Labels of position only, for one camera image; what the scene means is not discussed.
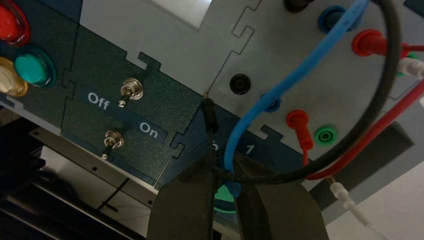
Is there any yellow round push button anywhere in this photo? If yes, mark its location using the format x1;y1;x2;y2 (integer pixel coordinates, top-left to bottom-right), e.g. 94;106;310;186
0;56;29;98

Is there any blue banana plug wire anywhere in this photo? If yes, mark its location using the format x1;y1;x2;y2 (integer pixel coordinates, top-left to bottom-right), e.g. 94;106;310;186
223;0;371;200

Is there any green round push button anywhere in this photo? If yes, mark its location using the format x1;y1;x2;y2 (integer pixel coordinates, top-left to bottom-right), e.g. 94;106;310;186
13;46;57;89

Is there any green-topped rotary knob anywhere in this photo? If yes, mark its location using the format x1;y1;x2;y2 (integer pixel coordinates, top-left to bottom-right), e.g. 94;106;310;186
213;183;238;215

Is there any green banana socket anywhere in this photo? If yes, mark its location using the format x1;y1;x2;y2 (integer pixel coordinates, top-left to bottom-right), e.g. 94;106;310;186
313;124;339;146

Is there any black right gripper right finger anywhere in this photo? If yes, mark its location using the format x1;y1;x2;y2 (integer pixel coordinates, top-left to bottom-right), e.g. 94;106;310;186
232;153;329;240

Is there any black banana socket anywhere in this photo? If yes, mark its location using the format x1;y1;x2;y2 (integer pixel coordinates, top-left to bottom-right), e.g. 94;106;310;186
229;73;252;96

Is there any black banana plug wire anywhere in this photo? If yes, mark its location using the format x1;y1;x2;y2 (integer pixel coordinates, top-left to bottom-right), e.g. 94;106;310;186
200;0;402;186

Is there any red banana plug wire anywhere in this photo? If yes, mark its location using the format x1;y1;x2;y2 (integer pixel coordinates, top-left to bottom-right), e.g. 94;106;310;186
285;29;424;181

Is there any grey and teal control box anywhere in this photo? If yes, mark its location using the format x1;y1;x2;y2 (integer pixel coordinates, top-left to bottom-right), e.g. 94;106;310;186
0;0;424;240

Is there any white banana plug wire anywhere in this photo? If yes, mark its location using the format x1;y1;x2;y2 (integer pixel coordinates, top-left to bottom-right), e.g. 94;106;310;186
326;56;424;240

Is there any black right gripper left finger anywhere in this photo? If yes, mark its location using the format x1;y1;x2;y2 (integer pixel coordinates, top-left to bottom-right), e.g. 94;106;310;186
147;155;218;240

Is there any metal toggle switch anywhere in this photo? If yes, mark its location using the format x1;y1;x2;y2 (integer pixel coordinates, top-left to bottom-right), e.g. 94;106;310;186
100;130;125;162
118;77;145;109

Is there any white display window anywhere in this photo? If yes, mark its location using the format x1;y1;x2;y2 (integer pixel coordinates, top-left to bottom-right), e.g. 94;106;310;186
145;0;213;29

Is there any blue banana socket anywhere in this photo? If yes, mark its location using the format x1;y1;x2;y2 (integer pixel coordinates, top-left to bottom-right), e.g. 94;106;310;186
259;93;282;114

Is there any red round push button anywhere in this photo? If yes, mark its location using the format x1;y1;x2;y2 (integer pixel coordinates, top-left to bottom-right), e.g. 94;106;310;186
0;0;31;46

